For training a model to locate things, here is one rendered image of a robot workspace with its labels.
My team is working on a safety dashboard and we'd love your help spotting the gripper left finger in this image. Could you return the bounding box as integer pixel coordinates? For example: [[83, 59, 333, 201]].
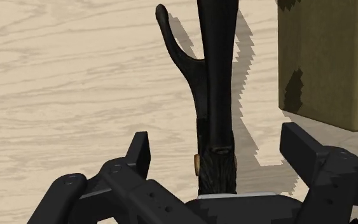
[[26, 131, 209, 224]]

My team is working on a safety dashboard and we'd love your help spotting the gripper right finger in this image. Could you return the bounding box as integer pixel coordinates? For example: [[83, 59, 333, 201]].
[[279, 122, 358, 224]]

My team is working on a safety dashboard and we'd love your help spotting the olive green box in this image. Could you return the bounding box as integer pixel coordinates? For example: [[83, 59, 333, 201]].
[[277, 0, 358, 132]]

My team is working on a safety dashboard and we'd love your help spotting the black forked handle tool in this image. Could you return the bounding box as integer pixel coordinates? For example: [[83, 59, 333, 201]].
[[155, 0, 240, 196]]

